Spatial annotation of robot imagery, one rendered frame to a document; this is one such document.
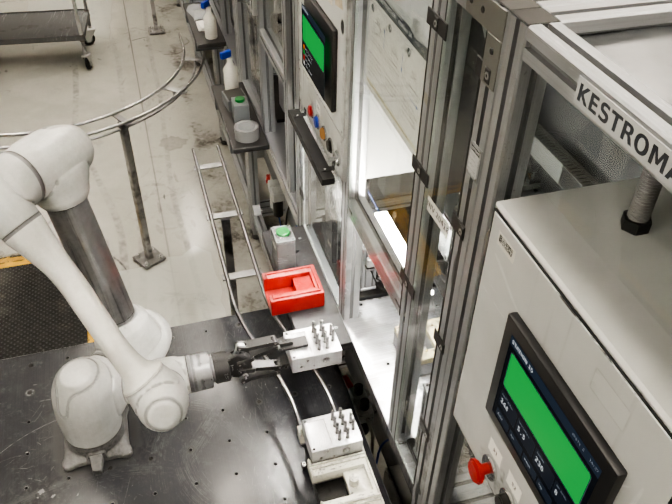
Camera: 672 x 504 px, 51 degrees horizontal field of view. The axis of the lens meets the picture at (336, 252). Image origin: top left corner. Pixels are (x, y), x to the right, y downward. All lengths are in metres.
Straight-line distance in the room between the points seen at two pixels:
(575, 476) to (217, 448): 1.30
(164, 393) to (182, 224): 2.42
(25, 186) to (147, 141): 2.99
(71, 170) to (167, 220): 2.21
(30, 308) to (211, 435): 1.70
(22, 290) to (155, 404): 2.23
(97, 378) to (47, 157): 0.57
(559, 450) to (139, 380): 0.93
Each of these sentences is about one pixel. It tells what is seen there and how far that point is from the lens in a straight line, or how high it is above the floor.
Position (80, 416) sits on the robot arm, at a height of 0.87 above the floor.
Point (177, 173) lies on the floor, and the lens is 4.29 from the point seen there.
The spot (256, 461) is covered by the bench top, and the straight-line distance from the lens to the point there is 2.01.
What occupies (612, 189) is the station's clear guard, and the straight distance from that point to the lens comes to 0.81.
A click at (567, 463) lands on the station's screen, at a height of 1.63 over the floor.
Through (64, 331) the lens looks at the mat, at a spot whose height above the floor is 0.01.
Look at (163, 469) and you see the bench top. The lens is 2.03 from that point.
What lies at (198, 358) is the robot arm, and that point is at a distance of 1.73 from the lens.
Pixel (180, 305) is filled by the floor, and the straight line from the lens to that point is 3.41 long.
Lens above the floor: 2.36
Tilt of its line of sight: 40 degrees down
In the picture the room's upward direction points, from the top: 1 degrees clockwise
